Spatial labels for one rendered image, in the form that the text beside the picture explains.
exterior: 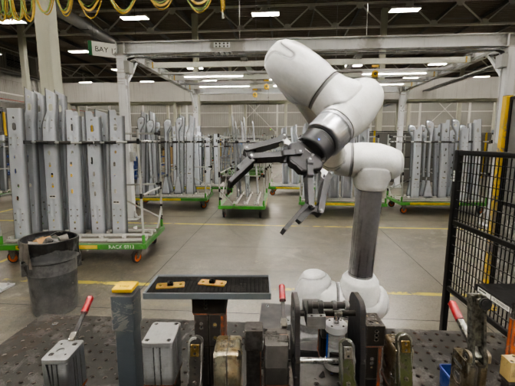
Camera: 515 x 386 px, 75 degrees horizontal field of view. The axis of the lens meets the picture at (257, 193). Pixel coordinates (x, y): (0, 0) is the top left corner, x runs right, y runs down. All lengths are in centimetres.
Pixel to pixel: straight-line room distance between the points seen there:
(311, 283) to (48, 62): 764
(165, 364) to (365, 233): 86
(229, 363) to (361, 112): 66
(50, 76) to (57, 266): 548
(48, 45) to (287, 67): 785
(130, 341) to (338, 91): 92
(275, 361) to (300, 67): 72
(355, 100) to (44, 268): 318
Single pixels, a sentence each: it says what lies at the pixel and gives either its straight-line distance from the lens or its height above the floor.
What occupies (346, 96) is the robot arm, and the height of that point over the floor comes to 169.
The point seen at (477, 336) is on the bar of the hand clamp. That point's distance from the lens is 106.
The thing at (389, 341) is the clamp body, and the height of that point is 107.
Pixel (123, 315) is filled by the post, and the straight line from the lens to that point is 113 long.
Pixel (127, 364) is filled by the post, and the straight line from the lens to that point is 122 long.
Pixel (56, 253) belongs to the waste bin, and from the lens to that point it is 350.
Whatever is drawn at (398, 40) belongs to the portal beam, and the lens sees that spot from 716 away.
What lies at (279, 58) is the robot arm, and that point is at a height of 178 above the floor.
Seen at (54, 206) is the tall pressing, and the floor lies 70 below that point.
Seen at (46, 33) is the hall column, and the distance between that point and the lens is 856.
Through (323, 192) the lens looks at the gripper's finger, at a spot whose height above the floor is 150.
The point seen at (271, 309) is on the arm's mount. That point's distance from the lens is 176.
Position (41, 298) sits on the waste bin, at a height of 20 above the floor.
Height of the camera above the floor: 159
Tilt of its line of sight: 9 degrees down
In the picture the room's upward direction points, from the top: straight up
